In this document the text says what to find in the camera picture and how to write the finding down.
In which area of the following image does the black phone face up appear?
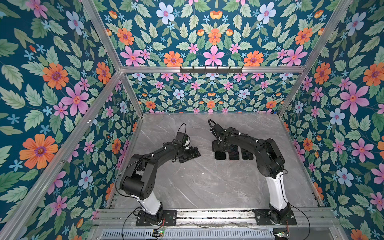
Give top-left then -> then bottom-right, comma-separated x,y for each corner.
228,145 -> 240,161

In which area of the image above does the purple-edged phone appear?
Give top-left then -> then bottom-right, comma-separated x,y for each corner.
215,151 -> 227,161

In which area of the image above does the silver-edged black phone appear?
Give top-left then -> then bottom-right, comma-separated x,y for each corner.
241,148 -> 254,161

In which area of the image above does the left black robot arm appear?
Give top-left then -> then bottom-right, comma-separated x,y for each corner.
119,142 -> 201,225

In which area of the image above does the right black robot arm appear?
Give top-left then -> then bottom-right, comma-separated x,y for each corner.
210,124 -> 291,225

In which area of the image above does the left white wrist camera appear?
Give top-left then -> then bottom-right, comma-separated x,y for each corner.
182,134 -> 191,148

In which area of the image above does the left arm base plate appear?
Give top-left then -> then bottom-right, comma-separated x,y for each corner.
136,210 -> 177,227

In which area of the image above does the black hook rail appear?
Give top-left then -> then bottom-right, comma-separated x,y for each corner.
180,66 -> 243,75

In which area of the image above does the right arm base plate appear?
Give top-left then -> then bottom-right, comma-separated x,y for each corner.
252,209 -> 297,226

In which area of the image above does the aluminium frame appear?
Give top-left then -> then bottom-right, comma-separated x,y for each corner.
1,1 -> 349,240

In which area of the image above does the white ventilated cable duct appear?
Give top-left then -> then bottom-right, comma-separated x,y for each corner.
100,229 -> 275,240

